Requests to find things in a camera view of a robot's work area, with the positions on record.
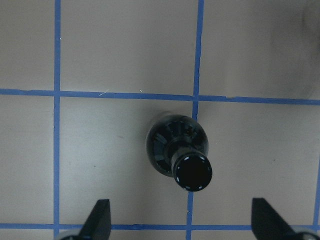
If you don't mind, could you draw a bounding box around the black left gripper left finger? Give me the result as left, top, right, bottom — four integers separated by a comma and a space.
79, 199, 111, 240

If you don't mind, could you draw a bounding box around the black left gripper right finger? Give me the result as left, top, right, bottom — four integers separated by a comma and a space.
251, 198, 295, 240

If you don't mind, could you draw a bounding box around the dark wine bottle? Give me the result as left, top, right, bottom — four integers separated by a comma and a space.
146, 112, 213, 192

